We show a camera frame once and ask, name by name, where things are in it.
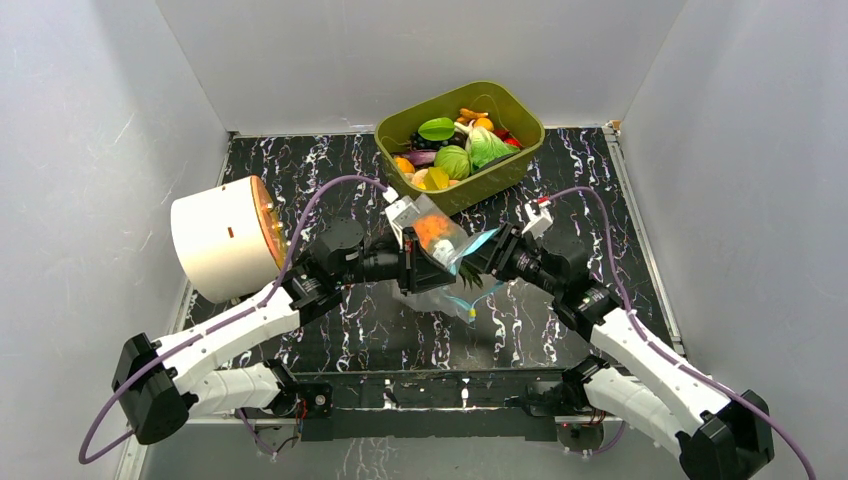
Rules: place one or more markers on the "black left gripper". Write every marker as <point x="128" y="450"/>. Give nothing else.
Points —
<point x="418" y="274"/>

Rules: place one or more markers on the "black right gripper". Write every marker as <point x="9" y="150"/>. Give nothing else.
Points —
<point x="502" y="250"/>

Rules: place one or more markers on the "clear zip top bag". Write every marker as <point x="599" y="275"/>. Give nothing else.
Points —
<point x="453" y="300"/>

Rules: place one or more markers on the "toy pineapple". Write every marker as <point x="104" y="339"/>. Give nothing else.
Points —
<point x="447" y="243"/>

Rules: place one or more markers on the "green toy cabbage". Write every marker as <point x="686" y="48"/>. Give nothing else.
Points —
<point x="454" y="161"/>

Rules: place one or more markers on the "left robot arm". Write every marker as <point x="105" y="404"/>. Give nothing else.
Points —
<point x="161" y="384"/>

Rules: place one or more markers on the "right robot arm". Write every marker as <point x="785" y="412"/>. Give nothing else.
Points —
<point x="713" y="435"/>

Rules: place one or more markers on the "yellow toy star fruit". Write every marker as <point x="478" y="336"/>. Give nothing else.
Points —
<point x="436" y="179"/>

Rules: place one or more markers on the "toy peach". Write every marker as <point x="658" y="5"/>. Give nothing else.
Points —
<point x="418" y="178"/>

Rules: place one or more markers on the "toy napa cabbage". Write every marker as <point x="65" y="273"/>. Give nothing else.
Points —
<point x="483" y="147"/>

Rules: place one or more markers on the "orange toy fruit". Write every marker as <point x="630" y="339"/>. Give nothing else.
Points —
<point x="405" y="165"/>

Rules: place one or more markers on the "olive green plastic bin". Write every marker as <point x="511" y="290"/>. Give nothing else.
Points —
<point x="511" y="120"/>

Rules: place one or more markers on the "black toy grapes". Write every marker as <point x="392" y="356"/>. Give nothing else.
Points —
<point x="418" y="143"/>

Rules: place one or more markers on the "small yellow toy orange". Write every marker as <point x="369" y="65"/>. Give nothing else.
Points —
<point x="485" y="123"/>

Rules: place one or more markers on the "green toy star fruit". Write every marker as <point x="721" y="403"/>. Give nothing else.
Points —
<point x="437" y="129"/>

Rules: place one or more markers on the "orange toy ginger root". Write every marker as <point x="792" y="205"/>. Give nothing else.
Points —
<point x="467" y="115"/>

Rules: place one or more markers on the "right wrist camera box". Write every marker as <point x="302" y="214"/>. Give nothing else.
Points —
<point x="539" y="218"/>

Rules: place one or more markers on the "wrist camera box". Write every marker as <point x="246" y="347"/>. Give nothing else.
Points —
<point x="539" y="218"/>
<point x="400" y="214"/>

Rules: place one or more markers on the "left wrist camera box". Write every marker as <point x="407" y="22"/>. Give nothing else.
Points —
<point x="400" y="214"/>

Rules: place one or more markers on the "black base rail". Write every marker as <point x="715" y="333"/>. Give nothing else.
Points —
<point x="546" y="405"/>

